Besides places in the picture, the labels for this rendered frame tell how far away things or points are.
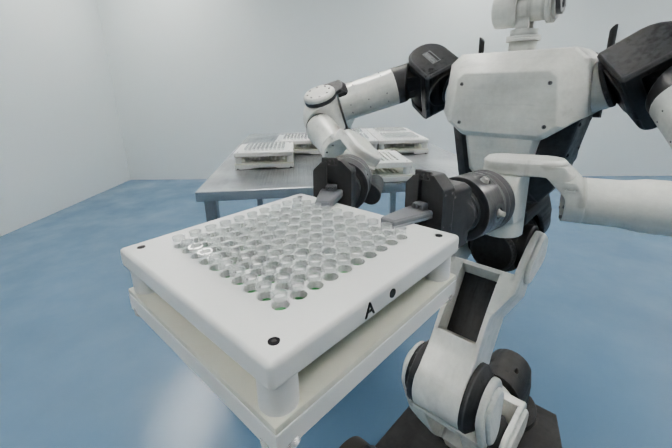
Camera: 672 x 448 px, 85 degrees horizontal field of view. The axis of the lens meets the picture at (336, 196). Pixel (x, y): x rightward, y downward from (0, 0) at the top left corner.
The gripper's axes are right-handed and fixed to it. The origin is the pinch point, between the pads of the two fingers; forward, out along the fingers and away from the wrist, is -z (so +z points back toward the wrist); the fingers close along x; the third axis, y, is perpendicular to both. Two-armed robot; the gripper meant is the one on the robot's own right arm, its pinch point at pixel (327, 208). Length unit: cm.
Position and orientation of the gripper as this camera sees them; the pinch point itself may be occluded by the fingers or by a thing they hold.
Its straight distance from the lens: 49.8
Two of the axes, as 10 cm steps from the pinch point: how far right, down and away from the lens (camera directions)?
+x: 0.1, 9.6, 2.8
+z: 1.9, -2.8, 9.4
